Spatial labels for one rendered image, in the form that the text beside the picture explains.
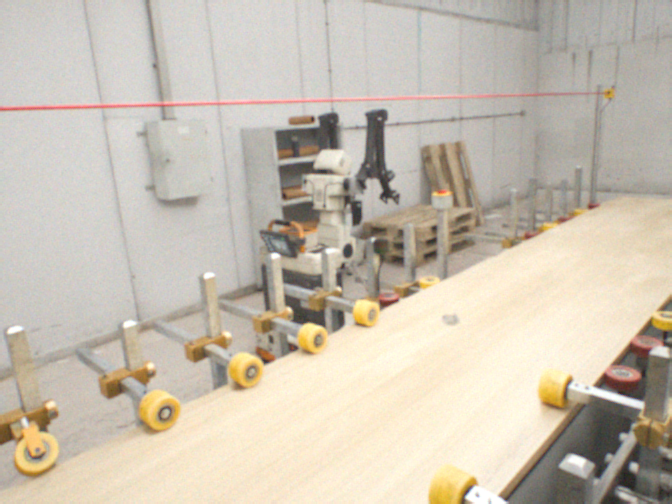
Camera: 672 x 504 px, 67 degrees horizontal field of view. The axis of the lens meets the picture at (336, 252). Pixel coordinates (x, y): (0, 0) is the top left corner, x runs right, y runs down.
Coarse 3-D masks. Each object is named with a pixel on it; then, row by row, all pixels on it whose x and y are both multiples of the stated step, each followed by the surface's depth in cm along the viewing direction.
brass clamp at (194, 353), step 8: (224, 336) 153; (184, 344) 149; (200, 344) 148; (208, 344) 150; (216, 344) 152; (224, 344) 154; (192, 352) 146; (200, 352) 148; (192, 360) 148; (200, 360) 148
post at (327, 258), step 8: (328, 256) 183; (328, 264) 183; (328, 272) 184; (328, 280) 185; (328, 288) 186; (328, 312) 189; (336, 312) 190; (328, 320) 190; (336, 320) 190; (328, 328) 191; (336, 328) 191
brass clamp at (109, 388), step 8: (120, 368) 136; (144, 368) 136; (152, 368) 138; (112, 376) 132; (120, 376) 132; (128, 376) 133; (136, 376) 135; (144, 376) 136; (152, 376) 138; (104, 384) 129; (112, 384) 130; (144, 384) 137; (104, 392) 131; (112, 392) 130; (120, 392) 132
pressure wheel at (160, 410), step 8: (152, 392) 120; (160, 392) 120; (144, 400) 119; (152, 400) 118; (160, 400) 117; (168, 400) 118; (176, 400) 120; (144, 408) 118; (152, 408) 116; (160, 408) 118; (168, 408) 119; (176, 408) 120; (144, 416) 117; (152, 416) 116; (160, 416) 118; (168, 416) 119; (176, 416) 121; (152, 424) 116; (160, 424) 118; (168, 424) 119
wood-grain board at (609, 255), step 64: (512, 256) 240; (576, 256) 234; (640, 256) 228; (384, 320) 175; (512, 320) 168; (576, 320) 165; (640, 320) 162; (256, 384) 137; (320, 384) 135; (384, 384) 133; (448, 384) 131; (512, 384) 129; (128, 448) 113; (192, 448) 112; (256, 448) 110; (320, 448) 109; (384, 448) 107; (448, 448) 106; (512, 448) 105
